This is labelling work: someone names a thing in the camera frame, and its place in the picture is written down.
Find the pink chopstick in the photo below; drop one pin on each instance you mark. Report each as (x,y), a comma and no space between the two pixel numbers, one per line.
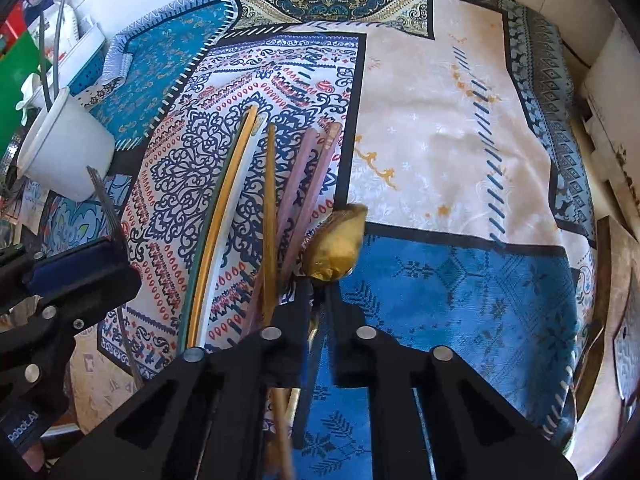
(292,210)
(317,190)

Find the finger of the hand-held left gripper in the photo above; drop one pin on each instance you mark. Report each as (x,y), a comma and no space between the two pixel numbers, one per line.
(35,360)
(70,267)

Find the gold spoon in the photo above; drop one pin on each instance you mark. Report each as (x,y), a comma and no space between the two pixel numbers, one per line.
(336,245)

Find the steel cleaver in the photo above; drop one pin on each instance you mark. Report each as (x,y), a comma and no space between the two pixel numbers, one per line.
(629,355)

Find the long tan stick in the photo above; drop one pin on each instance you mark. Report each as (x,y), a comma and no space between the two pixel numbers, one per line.
(220,230)

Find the white plastic basket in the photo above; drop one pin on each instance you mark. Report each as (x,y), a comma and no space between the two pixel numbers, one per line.
(82,55)

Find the metal fork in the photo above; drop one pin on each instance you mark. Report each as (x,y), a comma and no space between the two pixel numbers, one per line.
(105,200)

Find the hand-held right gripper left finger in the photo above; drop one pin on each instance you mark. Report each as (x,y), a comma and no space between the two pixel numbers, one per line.
(299,320)

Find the white plastic box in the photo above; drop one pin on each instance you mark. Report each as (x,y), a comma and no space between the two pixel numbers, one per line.
(612,110)

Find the gold chopstick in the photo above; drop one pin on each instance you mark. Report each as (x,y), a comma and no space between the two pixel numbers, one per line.
(270,220)

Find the long green stick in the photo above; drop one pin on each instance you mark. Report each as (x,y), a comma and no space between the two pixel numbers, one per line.
(204,240)

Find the patterned patchwork cloth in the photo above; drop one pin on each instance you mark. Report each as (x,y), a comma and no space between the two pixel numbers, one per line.
(440,170)

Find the white cup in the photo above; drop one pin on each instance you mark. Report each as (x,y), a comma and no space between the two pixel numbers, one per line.
(70,150)

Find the wooden cutting board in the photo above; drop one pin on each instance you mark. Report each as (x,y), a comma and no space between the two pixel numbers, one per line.
(617,260)

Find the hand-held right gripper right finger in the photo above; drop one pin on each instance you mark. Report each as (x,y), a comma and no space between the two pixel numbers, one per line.
(335,340)

